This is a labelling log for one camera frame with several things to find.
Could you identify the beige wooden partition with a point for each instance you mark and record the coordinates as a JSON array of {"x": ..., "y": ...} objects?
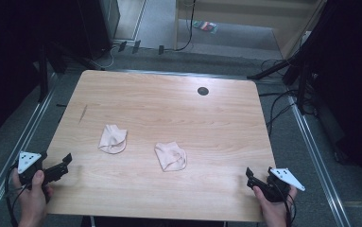
[{"x": 232, "y": 15}]

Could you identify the black round table grommet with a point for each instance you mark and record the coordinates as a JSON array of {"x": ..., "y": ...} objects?
[{"x": 203, "y": 91}]

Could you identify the person's left hand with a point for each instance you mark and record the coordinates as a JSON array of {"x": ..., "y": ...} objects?
[{"x": 32, "y": 201}]

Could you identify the colourful packet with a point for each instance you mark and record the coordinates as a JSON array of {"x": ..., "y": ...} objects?
[{"x": 205, "y": 26}]

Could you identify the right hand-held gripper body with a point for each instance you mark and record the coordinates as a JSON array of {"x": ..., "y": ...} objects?
[{"x": 279, "y": 184}]

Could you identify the person's right hand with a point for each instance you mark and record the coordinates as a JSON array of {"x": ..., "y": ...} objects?
[{"x": 274, "y": 213}]

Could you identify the black metal stand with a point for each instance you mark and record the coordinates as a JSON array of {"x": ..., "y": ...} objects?
[{"x": 276, "y": 67}]

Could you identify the black cabinet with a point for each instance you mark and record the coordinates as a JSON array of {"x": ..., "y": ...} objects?
[{"x": 98, "y": 25}]

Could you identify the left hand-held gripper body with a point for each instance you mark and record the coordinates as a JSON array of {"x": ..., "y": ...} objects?
[{"x": 27, "y": 165}]

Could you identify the metal floor rail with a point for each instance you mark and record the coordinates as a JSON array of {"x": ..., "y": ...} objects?
[
  {"x": 317, "y": 157},
  {"x": 21, "y": 138}
]

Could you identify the pale pink sock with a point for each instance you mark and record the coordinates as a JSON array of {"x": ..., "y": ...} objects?
[
  {"x": 112, "y": 140},
  {"x": 171, "y": 156}
]

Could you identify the black upright post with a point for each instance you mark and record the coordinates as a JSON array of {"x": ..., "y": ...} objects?
[{"x": 43, "y": 75}]

